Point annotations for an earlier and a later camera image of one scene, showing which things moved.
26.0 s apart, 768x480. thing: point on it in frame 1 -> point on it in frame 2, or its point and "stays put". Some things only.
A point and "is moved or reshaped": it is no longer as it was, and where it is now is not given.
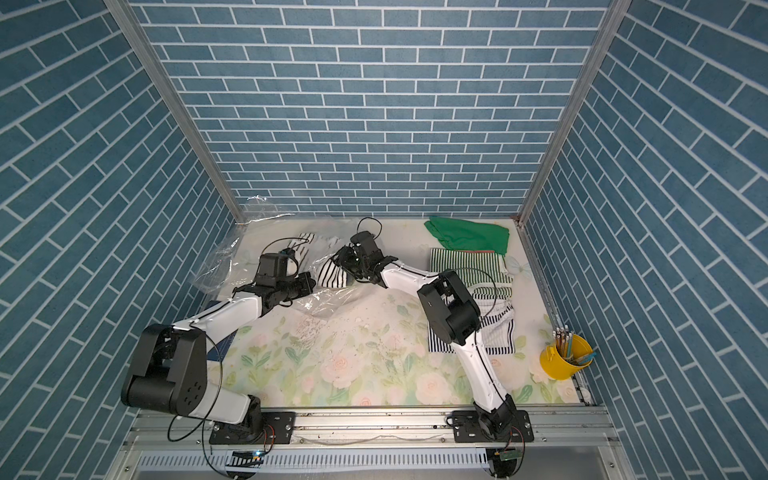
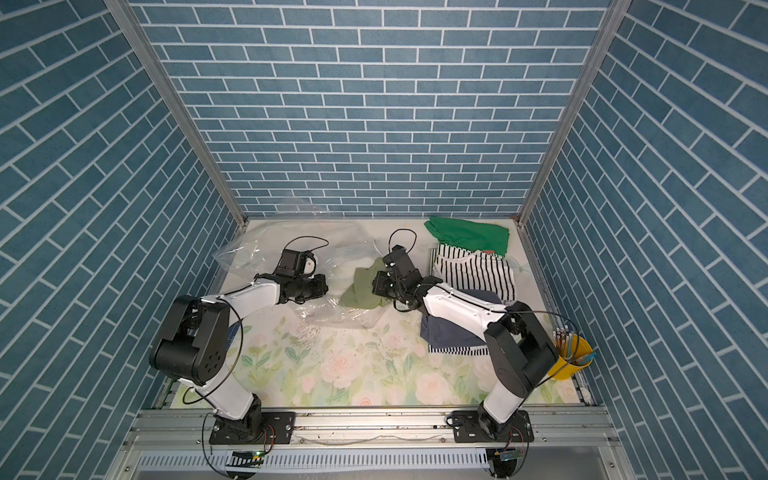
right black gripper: (346, 256) -> (379, 286)
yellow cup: (560, 368) stays put
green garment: (458, 235) stays put
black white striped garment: (314, 254) -> (475, 270)
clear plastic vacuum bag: (235, 256) is moved or reshaped
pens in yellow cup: (563, 340) stays put
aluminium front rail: (167, 444) stays put
